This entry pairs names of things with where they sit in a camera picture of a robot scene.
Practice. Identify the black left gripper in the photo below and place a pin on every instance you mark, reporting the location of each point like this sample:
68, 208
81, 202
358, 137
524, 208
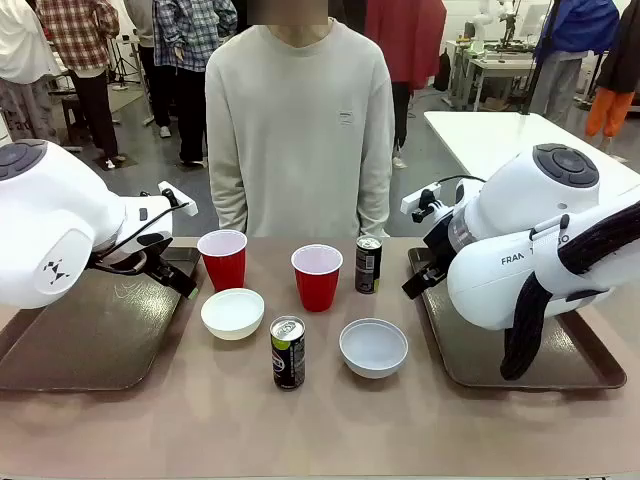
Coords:
152, 242

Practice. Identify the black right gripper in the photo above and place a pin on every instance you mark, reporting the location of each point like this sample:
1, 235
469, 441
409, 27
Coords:
439, 240

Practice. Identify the red plastic cup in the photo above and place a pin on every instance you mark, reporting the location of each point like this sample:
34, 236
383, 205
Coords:
222, 270
317, 290

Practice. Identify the black drink can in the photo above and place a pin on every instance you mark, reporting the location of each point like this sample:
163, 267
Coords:
288, 357
368, 270

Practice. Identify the white bowl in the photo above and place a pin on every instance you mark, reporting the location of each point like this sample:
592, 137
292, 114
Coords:
232, 312

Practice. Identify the pale grey bowl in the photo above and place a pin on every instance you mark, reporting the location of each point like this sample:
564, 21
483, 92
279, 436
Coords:
373, 347

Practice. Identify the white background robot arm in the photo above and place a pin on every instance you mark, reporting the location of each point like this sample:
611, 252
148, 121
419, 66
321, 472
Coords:
482, 20

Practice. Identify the person's right forearm beige sleeve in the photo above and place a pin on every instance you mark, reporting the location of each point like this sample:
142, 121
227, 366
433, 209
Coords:
227, 195

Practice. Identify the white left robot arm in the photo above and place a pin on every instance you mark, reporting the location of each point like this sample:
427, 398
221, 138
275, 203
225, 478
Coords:
45, 225

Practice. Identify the person's left forearm beige sleeve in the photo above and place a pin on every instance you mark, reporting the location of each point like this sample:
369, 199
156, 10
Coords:
374, 195

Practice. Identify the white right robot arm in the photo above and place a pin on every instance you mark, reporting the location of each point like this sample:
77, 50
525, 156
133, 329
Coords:
525, 200

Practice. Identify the brown plastic tray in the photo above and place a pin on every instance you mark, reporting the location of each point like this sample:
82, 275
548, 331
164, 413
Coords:
475, 360
100, 340

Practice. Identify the white table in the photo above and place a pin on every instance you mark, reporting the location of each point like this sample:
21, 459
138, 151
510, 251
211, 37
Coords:
480, 135

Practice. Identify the person in beige sweatshirt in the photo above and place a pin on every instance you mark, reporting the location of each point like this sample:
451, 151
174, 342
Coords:
300, 125

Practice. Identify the black stool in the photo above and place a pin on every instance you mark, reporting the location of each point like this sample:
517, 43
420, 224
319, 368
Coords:
75, 112

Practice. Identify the bystander in grey top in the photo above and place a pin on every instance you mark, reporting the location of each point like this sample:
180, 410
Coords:
150, 75

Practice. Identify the black bag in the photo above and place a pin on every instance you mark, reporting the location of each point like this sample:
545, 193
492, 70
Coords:
442, 70

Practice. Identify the black tripod stand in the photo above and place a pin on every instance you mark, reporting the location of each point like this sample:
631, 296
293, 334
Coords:
121, 65

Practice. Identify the white workbench desk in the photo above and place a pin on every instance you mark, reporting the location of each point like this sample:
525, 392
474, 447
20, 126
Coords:
495, 65

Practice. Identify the bystander in red top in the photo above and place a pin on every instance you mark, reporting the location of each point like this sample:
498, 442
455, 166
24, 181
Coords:
410, 40

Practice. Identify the bystander in blue plaid shirt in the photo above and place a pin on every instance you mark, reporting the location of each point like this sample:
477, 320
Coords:
192, 35

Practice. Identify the black pole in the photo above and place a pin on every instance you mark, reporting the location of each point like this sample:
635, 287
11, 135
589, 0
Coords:
537, 60

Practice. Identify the bystander in orange trousers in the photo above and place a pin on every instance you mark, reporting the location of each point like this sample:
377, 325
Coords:
612, 105

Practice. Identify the bystander in red plaid shirt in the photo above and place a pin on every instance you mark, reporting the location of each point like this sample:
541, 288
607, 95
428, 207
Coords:
75, 30

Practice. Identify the bystander in white top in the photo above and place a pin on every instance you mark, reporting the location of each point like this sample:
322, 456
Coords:
20, 45

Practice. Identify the bystander in blue jacket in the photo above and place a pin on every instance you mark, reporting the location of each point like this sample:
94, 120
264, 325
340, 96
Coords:
575, 25

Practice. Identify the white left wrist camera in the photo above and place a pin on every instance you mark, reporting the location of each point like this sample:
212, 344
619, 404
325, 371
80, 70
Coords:
177, 197

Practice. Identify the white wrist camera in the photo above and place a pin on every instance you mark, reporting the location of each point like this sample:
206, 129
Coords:
420, 197
177, 197

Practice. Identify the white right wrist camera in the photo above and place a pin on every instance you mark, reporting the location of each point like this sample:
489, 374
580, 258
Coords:
420, 197

